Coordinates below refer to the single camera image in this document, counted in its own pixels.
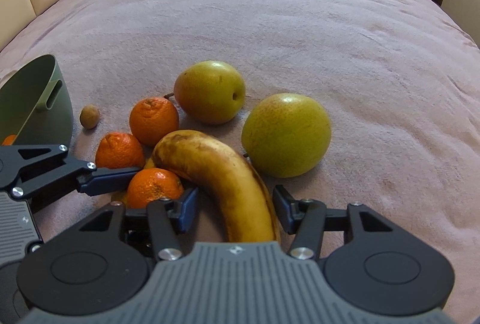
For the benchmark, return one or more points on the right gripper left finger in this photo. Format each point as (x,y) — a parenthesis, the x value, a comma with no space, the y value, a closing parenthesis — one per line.
(105,259)

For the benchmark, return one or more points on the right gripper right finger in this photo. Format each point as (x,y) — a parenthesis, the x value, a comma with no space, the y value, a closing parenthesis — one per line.
(366,259)

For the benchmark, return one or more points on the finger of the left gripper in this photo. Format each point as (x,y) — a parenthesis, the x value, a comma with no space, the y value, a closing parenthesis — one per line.
(42,174)

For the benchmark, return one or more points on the green colander bowl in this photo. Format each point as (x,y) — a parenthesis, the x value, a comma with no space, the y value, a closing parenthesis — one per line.
(35,104)

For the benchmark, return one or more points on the mandarin orange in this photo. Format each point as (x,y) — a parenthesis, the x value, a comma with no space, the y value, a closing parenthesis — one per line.
(119,150)
(9,140)
(153,118)
(153,184)

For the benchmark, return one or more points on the brown spotted banana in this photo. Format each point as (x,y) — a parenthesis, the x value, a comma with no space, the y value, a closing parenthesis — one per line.
(240,193)

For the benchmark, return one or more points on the green pear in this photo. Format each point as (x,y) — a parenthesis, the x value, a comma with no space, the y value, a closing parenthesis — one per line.
(286,135)

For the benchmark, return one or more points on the yellow-green pear with stem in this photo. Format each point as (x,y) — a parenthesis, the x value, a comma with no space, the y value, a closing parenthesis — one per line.
(211,92)

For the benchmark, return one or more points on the mandarin orange in bowl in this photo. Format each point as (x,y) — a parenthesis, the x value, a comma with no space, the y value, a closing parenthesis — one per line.
(9,140)

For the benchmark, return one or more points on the pink bed blanket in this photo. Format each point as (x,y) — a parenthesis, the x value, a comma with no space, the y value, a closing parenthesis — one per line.
(398,78)

